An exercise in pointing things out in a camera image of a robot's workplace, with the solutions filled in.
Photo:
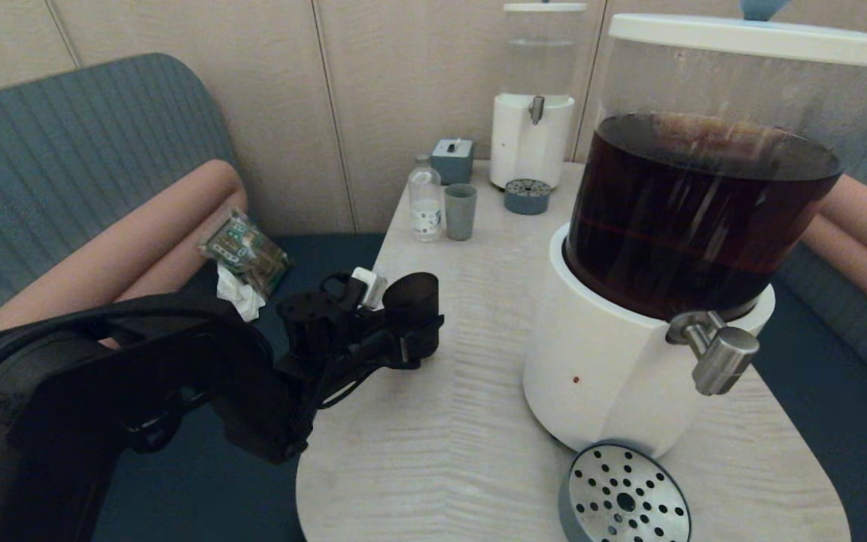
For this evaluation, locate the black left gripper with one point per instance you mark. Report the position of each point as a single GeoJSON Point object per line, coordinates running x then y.
{"type": "Point", "coordinates": [373, 339]}

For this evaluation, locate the black cup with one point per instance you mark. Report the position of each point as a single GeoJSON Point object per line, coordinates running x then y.
{"type": "Point", "coordinates": [415, 297]}

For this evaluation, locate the large metal dispenser tap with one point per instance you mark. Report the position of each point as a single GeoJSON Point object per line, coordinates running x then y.
{"type": "Point", "coordinates": [723, 363]}

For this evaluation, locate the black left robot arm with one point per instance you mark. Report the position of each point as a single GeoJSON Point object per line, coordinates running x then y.
{"type": "Point", "coordinates": [140, 391]}

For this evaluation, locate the grey-blue cup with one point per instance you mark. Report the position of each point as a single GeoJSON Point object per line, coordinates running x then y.
{"type": "Point", "coordinates": [460, 213]}

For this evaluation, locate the clear plastic bottle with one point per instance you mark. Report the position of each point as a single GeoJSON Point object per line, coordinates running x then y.
{"type": "Point", "coordinates": [426, 202]}

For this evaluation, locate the small blue drip tray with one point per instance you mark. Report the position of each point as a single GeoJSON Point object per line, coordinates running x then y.
{"type": "Point", "coordinates": [527, 198]}

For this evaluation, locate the small blue box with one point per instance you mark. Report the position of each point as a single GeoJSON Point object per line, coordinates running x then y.
{"type": "Point", "coordinates": [452, 162]}

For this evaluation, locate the crumpled white tissue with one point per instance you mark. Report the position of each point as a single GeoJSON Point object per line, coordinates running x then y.
{"type": "Point", "coordinates": [241, 297]}

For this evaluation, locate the small clear water dispenser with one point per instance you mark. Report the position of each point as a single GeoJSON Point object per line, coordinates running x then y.
{"type": "Point", "coordinates": [527, 150]}

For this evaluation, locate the large dark tea dispenser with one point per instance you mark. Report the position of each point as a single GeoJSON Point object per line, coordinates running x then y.
{"type": "Point", "coordinates": [629, 241]}

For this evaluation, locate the small metal dispenser tap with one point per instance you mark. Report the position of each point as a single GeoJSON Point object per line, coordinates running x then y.
{"type": "Point", "coordinates": [536, 110]}

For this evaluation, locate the large silver drip tray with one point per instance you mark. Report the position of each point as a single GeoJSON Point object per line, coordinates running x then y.
{"type": "Point", "coordinates": [622, 500]}

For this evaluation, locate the dark teal seat cushion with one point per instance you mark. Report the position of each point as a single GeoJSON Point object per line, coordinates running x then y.
{"type": "Point", "coordinates": [200, 482]}
{"type": "Point", "coordinates": [840, 452]}

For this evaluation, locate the small white dispenser lid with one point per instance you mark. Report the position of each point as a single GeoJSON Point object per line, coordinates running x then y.
{"type": "Point", "coordinates": [545, 7]}

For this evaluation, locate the ribbed grey-blue bench backrest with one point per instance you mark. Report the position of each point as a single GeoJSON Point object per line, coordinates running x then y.
{"type": "Point", "coordinates": [855, 320]}
{"type": "Point", "coordinates": [65, 150]}

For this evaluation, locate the large white dispenser lid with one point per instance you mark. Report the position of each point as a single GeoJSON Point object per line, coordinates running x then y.
{"type": "Point", "coordinates": [742, 38]}

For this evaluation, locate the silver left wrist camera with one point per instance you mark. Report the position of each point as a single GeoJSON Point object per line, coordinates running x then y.
{"type": "Point", "coordinates": [369, 287]}

